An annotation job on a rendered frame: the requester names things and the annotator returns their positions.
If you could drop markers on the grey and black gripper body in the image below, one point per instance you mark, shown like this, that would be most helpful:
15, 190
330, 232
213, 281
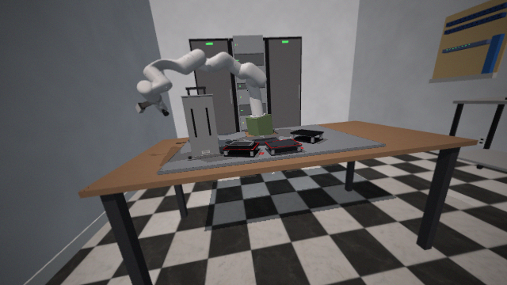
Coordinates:
161, 106

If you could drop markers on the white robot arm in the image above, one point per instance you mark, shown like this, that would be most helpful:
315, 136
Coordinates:
159, 83

